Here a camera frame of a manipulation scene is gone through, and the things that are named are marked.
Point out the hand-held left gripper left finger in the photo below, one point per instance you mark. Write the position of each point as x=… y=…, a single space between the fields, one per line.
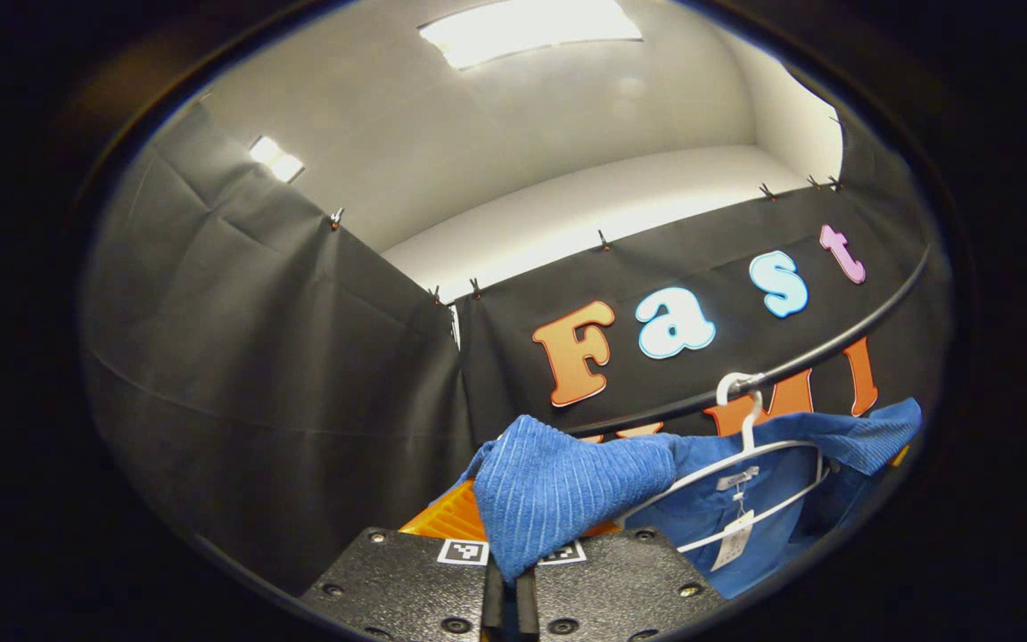
x=398 y=588

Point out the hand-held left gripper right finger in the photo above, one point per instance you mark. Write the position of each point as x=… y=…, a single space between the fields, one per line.
x=620 y=580

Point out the large white clothes hanger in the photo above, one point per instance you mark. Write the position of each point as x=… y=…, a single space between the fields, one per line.
x=750 y=428

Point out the black clothes rack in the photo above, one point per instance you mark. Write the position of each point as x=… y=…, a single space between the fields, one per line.
x=834 y=348

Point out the ceiling light panel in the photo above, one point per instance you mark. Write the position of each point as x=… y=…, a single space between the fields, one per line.
x=527 y=27
x=277 y=159

